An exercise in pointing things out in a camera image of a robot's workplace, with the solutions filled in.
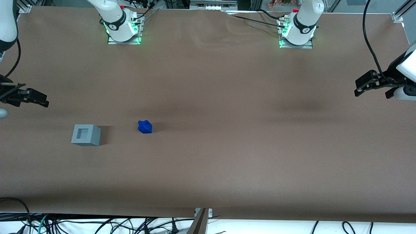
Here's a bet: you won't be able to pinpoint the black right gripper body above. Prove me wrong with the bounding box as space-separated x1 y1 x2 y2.
0 75 26 107

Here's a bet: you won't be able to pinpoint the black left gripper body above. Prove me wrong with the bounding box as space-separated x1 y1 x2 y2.
377 57 407 89

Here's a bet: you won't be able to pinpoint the blue plastic part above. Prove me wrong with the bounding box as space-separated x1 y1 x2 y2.
138 120 153 134

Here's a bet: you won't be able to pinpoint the gray square base block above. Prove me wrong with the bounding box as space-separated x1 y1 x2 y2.
71 124 102 147

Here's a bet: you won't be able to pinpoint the brown table cover sheet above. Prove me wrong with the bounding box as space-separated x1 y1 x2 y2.
0 6 416 225

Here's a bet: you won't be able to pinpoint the white power strip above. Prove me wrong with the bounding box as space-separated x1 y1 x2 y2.
189 0 238 10

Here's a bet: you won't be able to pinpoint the tan angled bar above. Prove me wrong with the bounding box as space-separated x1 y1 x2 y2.
187 208 209 234

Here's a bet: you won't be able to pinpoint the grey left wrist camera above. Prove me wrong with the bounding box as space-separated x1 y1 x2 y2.
394 84 416 101

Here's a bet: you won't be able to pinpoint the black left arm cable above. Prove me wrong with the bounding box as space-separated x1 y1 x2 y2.
362 0 390 82

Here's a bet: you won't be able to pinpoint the aluminium frame profile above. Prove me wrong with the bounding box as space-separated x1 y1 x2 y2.
391 0 416 23

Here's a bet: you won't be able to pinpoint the thick black floor cable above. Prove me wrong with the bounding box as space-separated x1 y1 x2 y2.
0 197 32 229

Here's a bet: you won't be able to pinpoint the black cable across cover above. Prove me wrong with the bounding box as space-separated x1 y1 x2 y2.
226 14 286 29
258 9 288 22

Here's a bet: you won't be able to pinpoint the teal cable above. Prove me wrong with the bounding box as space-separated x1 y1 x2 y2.
30 214 50 234

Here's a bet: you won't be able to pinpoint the black cables at arm base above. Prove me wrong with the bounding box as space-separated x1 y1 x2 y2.
128 0 160 22

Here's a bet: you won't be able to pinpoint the looped black hanging cable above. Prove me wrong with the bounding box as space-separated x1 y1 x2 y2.
342 221 357 234

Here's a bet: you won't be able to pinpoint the grey metal edge bracket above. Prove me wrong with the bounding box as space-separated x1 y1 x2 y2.
194 208 214 219

